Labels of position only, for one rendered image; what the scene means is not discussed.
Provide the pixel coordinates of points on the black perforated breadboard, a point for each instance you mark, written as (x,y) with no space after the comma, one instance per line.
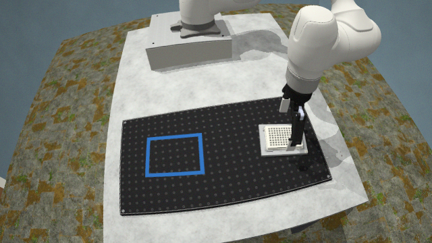
(235,171)

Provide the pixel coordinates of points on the blue tape outline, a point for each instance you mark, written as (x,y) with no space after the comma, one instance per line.
(186,173)

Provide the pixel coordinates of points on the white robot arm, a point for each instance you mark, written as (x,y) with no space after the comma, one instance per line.
(318,39)

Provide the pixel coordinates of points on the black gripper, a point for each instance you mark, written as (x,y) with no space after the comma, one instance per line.
(296,101)

